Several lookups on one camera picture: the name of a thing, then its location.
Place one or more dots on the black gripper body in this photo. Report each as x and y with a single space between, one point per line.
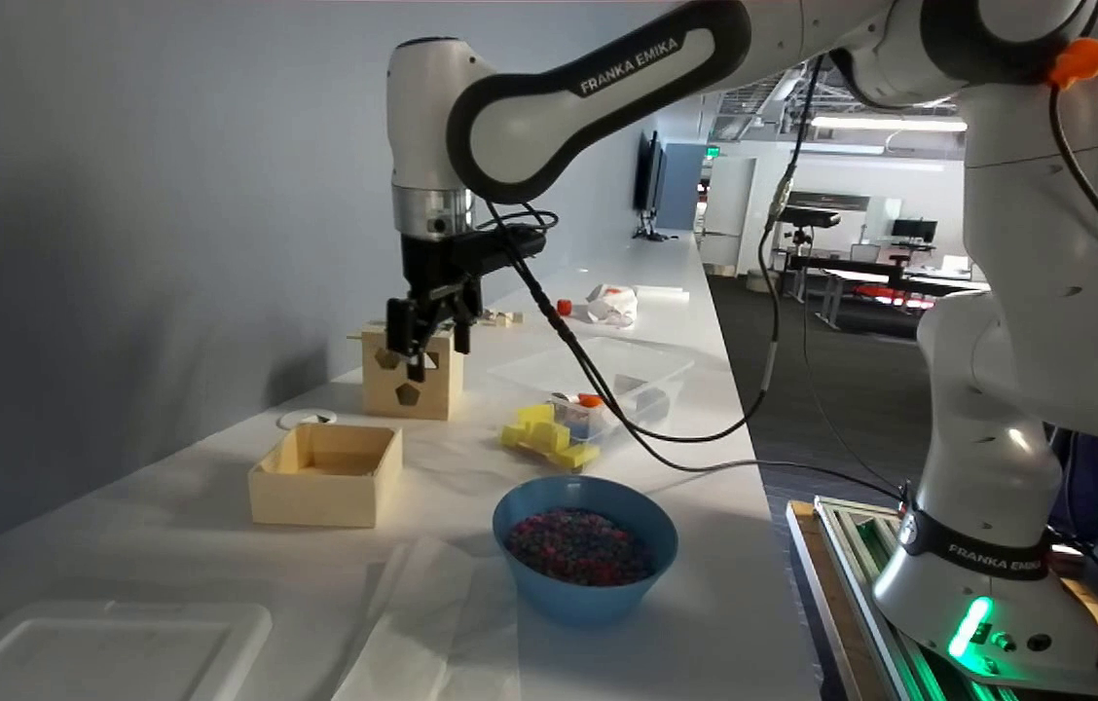
440 270

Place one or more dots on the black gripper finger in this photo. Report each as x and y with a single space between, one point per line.
463 316
405 336

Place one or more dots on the small wooden crate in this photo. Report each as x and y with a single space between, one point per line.
318 498

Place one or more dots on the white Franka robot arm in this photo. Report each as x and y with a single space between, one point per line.
1041 326

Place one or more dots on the small red object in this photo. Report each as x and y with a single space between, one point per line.
563 309

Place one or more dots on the wooden letter cube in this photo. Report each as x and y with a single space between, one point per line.
513 316
496 316

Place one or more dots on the wooden shape sorter box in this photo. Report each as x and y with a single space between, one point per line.
435 390

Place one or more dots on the yellow wedge block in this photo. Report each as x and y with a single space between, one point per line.
530 429

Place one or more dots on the white crumpled bag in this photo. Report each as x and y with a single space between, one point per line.
614 305

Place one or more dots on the yellow rectangular block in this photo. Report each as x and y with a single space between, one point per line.
575 450

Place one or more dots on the clear plastic bin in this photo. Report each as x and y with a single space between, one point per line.
652 371

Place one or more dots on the multicolour beads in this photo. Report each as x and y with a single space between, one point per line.
575 545

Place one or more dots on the thin clear plastic sheet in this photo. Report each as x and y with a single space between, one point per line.
426 624

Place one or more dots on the blue bowl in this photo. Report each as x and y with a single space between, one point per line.
588 597

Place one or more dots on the background lab desk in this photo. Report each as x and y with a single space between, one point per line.
884 279

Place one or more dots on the large clear plastic lid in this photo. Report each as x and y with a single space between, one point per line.
94 655

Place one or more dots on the black monitor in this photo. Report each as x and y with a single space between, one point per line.
914 229

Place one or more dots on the ceiling light strip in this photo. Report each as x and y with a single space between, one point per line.
900 120

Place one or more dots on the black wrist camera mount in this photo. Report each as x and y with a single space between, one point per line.
513 242

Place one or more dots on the black camera tripod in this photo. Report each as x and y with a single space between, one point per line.
809 215

